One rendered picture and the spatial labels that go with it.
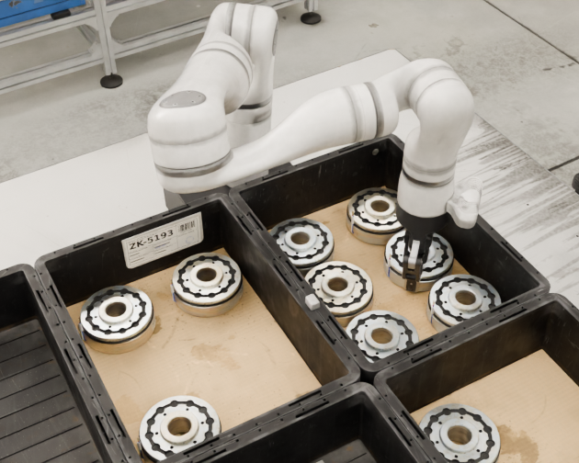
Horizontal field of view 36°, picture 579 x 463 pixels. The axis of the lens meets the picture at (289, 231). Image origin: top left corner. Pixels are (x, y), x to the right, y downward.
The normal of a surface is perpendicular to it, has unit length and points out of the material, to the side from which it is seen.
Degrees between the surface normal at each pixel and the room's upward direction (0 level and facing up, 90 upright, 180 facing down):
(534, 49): 0
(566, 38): 0
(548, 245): 0
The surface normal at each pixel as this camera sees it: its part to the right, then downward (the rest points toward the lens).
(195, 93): 0.00, -0.89
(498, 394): -0.01, -0.73
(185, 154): 0.03, 0.47
